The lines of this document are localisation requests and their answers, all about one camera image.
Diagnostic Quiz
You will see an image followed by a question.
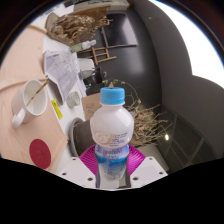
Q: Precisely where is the printed newspaper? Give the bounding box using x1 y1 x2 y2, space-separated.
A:
42 49 87 104

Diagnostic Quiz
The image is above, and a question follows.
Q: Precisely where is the black wall screen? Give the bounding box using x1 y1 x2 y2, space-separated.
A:
100 12 139 48

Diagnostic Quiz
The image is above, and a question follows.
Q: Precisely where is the small yellow tag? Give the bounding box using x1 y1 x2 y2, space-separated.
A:
50 98 64 120

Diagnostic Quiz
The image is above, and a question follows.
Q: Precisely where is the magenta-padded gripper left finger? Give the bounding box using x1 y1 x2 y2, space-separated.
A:
57 144 99 189

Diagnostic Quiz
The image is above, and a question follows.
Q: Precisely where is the long ceiling light strip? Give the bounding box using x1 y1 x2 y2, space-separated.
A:
148 0 224 89

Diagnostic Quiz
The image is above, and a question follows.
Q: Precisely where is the white green-labelled spray bottle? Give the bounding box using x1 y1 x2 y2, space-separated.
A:
69 39 98 53

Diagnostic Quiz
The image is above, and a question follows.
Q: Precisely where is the white blue-capped drink bottle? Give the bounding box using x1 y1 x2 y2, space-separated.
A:
89 87 135 192

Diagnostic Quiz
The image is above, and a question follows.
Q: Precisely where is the grey pot saucer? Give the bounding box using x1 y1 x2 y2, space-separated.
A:
68 116 84 158

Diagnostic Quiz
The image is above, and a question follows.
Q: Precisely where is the brown relief sculpture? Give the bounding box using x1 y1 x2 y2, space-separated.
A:
44 4 113 47

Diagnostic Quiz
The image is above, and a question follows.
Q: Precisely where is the white tape roll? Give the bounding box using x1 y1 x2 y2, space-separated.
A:
65 90 82 109

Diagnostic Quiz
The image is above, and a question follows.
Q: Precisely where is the flat round red coaster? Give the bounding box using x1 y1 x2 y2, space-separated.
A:
28 138 53 170

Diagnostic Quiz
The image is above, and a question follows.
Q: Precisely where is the white ceramic mug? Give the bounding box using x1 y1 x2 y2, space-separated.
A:
11 79 49 129

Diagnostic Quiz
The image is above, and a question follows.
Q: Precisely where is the white plastic chair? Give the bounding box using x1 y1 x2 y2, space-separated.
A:
78 58 96 81

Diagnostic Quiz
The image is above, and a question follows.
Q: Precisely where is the tan wooden drawing board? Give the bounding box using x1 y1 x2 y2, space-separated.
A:
0 24 69 174

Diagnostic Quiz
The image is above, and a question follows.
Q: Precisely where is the wooden easel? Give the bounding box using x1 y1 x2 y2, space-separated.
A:
77 46 118 66

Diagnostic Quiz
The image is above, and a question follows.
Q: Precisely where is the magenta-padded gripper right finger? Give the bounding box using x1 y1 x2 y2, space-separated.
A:
125 144 169 189

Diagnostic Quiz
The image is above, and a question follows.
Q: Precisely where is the thin wooden stick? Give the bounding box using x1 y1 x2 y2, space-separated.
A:
25 78 50 107

